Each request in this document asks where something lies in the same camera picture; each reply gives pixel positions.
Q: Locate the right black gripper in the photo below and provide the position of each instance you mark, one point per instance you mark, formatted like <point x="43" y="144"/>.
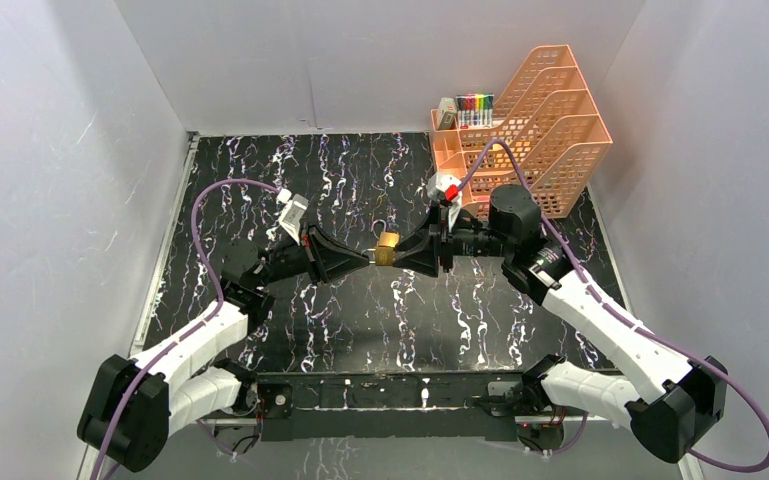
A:
<point x="425" y="248"/>

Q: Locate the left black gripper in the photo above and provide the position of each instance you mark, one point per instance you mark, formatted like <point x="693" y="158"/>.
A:
<point x="314" y="253"/>

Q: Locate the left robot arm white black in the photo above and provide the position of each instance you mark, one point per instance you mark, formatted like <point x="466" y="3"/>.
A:
<point x="178" y="371"/>

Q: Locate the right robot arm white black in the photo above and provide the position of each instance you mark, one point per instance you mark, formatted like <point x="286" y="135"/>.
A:
<point x="609" y="338"/>

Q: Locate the large brass padlock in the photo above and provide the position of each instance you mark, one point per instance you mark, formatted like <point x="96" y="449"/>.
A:
<point x="385" y="238"/>

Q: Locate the grey eraser box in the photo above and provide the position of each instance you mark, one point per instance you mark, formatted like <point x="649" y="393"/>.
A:
<point x="446" y="114"/>

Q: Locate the coloured marker pen set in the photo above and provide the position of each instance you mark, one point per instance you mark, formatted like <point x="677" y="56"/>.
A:
<point x="475" y="110"/>

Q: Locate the orange plastic file organizer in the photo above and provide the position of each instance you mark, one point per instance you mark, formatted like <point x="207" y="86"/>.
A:
<point x="545" y="121"/>

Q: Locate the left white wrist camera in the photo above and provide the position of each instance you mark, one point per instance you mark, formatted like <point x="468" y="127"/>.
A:
<point x="292" y="213"/>

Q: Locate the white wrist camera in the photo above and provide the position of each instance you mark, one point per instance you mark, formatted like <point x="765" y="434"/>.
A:
<point x="292" y="213"/>
<point x="445" y="189"/>

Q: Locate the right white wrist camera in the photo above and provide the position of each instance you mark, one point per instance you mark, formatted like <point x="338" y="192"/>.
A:
<point x="445" y="189"/>

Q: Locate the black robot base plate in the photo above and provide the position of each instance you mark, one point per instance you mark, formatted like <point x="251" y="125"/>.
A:
<point x="472" y="404"/>

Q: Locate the aluminium left side rail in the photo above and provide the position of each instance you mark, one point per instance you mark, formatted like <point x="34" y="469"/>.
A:
<point x="141" y="330"/>

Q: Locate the aluminium rail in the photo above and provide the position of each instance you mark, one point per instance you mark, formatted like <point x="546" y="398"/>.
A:
<point x="382" y="404"/>
<point x="141" y="330"/>

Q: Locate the aluminium front rail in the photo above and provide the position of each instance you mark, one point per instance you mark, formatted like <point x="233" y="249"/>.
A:
<point x="382" y="404"/>

